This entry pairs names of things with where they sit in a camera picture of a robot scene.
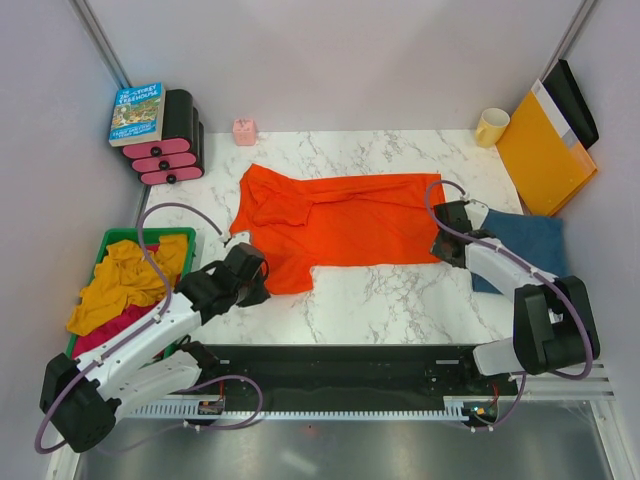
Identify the orange t-shirt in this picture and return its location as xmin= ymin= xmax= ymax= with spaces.
xmin=230 ymin=164 xmax=445 ymax=295

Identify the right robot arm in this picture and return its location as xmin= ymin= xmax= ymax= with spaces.
xmin=428 ymin=200 xmax=600 ymax=394

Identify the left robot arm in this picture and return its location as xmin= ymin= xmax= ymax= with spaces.
xmin=40 ymin=243 xmax=269 ymax=453

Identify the folded blue t-shirt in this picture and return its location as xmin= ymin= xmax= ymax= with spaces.
xmin=471 ymin=209 xmax=570 ymax=277

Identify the orange folder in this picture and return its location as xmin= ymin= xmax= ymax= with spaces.
xmin=497 ymin=90 xmax=598 ymax=216

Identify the yellow t-shirt in bin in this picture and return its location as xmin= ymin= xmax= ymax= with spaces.
xmin=66 ymin=234 xmax=188 ymax=336

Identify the yellow mug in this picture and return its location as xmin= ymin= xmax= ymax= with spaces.
xmin=475 ymin=107 xmax=511 ymax=148

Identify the small pink box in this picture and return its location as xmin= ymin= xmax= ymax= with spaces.
xmin=232 ymin=118 xmax=257 ymax=147

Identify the magenta t-shirt in bin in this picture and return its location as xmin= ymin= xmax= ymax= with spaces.
xmin=71 ymin=243 xmax=161 ymax=358

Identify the white grey folder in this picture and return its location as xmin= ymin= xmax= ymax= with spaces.
xmin=531 ymin=80 xmax=579 ymax=149

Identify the black folder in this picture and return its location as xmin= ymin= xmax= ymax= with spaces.
xmin=542 ymin=59 xmax=599 ymax=149

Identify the blue treehouse paperback book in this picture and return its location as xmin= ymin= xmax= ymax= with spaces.
xmin=108 ymin=82 xmax=166 ymax=148

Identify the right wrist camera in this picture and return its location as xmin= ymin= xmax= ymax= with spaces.
xmin=465 ymin=200 xmax=490 ymax=230

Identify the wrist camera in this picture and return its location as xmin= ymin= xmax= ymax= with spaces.
xmin=465 ymin=200 xmax=490 ymax=230
xmin=220 ymin=231 xmax=251 ymax=249

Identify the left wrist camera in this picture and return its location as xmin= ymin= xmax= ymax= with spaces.
xmin=220 ymin=231 xmax=251 ymax=249

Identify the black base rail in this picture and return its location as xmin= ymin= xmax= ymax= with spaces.
xmin=180 ymin=342 xmax=517 ymax=409

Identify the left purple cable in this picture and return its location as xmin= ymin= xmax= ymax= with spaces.
xmin=33 ymin=201 xmax=266 ymax=456

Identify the grey slotted cable duct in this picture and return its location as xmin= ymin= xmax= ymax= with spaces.
xmin=126 ymin=395 xmax=469 ymax=422

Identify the right aluminium frame post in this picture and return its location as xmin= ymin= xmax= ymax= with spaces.
xmin=548 ymin=0 xmax=600 ymax=68

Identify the aluminium frame post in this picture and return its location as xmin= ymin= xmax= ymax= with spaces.
xmin=548 ymin=0 xmax=600 ymax=68
xmin=69 ymin=0 xmax=131 ymax=88

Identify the left aluminium frame post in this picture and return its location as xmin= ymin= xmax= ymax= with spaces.
xmin=69 ymin=0 xmax=131 ymax=88

